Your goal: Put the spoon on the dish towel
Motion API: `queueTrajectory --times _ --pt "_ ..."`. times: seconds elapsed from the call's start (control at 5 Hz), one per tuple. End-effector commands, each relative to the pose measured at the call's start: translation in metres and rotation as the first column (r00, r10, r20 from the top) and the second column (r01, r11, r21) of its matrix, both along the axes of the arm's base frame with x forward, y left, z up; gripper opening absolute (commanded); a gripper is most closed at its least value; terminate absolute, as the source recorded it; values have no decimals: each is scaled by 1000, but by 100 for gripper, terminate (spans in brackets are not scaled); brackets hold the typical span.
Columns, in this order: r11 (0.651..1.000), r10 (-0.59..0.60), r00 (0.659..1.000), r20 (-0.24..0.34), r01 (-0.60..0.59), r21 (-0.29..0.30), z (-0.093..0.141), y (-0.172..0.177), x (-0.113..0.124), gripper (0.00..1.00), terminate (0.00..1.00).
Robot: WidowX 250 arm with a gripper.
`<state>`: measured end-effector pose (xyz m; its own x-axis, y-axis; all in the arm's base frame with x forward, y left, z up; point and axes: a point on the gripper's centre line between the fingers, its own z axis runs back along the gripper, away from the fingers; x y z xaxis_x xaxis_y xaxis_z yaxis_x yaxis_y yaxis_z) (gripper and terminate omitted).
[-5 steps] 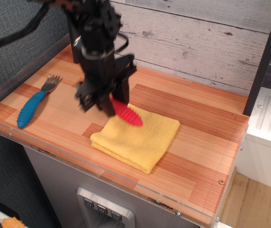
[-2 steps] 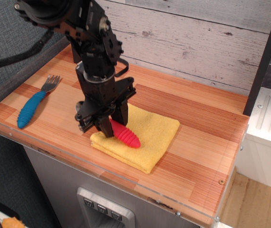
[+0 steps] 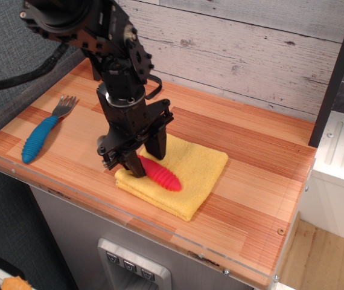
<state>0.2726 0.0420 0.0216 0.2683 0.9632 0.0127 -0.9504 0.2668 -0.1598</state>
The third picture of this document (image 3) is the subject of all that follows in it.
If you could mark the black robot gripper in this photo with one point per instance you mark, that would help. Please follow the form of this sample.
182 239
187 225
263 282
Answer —
132 124

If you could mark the red handled metal spoon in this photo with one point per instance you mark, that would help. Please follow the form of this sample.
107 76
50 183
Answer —
160 174

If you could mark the white toy sink unit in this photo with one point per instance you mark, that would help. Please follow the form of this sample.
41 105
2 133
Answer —
322 202

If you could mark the dark right shelf post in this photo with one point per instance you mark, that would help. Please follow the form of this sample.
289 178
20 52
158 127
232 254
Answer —
328 100

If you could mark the dark shelf post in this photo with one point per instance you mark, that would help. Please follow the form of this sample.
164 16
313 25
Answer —
328 100
96 63

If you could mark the yellow folded dish towel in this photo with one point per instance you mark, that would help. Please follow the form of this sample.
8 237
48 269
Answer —
197 167

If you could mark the dark left shelf post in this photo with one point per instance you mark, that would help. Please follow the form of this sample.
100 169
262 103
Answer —
96 63

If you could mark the silver dispenser button panel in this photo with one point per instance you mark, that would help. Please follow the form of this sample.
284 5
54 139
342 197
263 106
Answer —
125 269

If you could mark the orange object bottom left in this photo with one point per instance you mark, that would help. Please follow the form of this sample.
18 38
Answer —
15 283

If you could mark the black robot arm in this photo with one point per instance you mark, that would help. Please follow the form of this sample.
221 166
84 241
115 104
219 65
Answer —
103 31

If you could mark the blue handled metal fork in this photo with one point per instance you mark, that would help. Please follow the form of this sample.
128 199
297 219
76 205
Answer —
36 140

